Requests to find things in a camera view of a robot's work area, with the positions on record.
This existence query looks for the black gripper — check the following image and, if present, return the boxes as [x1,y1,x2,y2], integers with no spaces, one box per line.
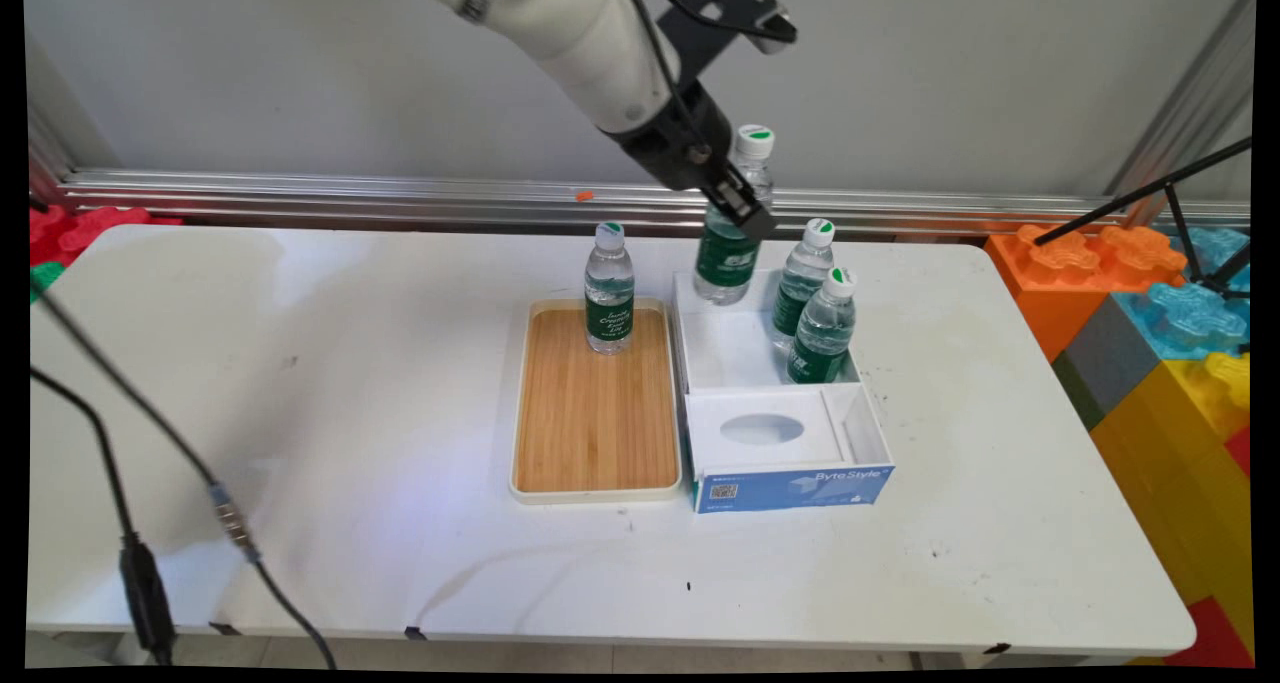
[603,81,780,243]

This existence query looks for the water bottle with green label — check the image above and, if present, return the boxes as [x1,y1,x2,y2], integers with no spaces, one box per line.
[769,218,837,353]
[785,267,860,386]
[692,124,777,307]

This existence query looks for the water bottle with script label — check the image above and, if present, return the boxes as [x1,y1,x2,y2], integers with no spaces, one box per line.
[584,222,637,356]

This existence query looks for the blue and white cardboard box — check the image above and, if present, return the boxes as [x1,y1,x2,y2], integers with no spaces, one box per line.
[671,268,897,516]

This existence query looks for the bamboo tray with white rim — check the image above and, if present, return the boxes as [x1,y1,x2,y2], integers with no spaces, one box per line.
[510,297,685,506]

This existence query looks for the orange foam building block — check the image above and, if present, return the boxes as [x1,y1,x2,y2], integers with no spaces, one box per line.
[984,224,1189,363]

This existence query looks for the grey foam building block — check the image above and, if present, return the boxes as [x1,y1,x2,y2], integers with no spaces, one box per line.
[1051,293,1163,433]

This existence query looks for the black tripod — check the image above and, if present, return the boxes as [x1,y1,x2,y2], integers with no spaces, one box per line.
[1032,137,1254,301]

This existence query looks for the light blue foam building block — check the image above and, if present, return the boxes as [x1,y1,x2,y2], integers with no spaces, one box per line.
[1172,226,1252,292]
[1112,281,1253,363]

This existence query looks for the colourful giant building blocks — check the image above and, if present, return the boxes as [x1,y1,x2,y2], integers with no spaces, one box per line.
[1089,351,1255,656]

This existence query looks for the large red foam block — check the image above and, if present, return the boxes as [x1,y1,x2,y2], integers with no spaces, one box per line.
[1160,595,1255,669]

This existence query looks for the red foam puzzle block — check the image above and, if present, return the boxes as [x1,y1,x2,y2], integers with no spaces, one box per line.
[29,203,185,267]

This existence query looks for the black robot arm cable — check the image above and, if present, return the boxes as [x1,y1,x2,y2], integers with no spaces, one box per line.
[612,0,801,160]

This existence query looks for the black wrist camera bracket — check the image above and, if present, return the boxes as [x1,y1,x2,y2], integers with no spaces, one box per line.
[654,0,800,80]

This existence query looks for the horizontal aluminium rail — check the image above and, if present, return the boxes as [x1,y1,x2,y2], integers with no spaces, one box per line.
[55,167,1252,238]

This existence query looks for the slanted aluminium post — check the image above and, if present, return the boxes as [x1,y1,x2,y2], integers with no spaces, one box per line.
[1104,0,1257,200]

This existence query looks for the black cable with metal connector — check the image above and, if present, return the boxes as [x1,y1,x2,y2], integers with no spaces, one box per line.
[29,281,338,670]

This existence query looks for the black cable with thick plug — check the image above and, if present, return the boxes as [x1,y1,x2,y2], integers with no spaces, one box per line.
[29,366,178,666]

